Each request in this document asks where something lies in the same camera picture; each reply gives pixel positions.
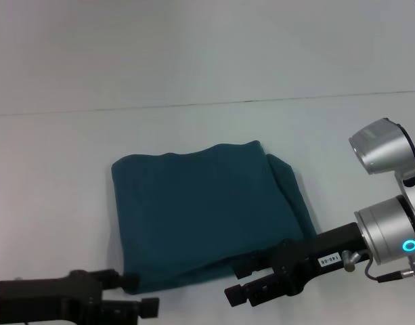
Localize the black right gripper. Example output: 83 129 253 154
223 221 372 308

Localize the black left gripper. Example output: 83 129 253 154
0 269 160 325

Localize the teal t-shirt with FREE print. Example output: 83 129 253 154
111 139 318 295

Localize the right gripper cable with connector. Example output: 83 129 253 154
341 249 415 284

